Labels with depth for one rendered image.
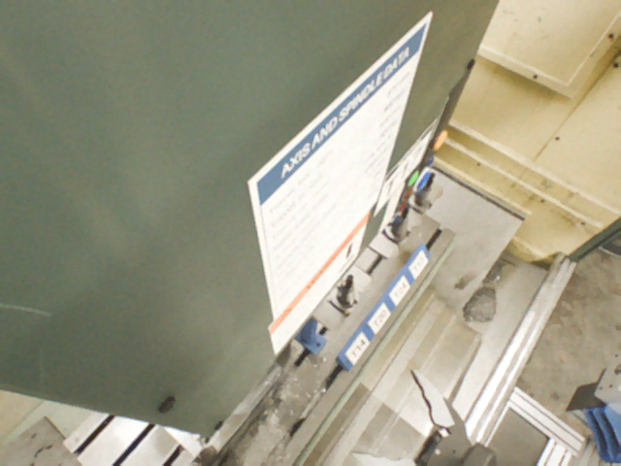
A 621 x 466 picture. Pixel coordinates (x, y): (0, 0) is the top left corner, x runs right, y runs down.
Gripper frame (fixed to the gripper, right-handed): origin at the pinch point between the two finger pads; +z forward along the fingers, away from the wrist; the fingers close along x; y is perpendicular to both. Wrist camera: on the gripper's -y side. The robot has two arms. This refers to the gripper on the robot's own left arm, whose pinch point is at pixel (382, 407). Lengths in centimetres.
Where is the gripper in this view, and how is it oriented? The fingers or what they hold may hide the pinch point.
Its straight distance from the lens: 65.3
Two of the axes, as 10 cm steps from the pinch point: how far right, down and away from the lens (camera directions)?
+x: 6.4, -6.7, 3.8
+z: -7.6, -5.7, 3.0
